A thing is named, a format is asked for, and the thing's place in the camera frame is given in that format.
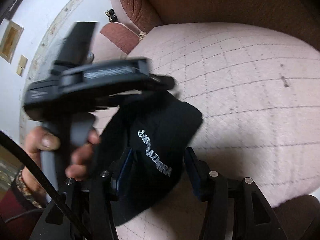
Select pink quilted bedspread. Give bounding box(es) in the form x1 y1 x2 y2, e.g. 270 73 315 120
130 23 319 239

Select black cable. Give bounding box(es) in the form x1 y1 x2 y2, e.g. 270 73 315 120
0 129 73 218

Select pink pillow with brown band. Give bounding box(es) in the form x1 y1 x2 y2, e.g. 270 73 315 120
91 23 146 63

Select person's left hand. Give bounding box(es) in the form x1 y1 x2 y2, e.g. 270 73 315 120
21 126 102 207

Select black pants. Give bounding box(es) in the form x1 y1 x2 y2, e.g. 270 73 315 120
97 90 203 226

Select brown upholstered headboard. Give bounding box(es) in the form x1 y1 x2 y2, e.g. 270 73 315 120
101 0 320 52

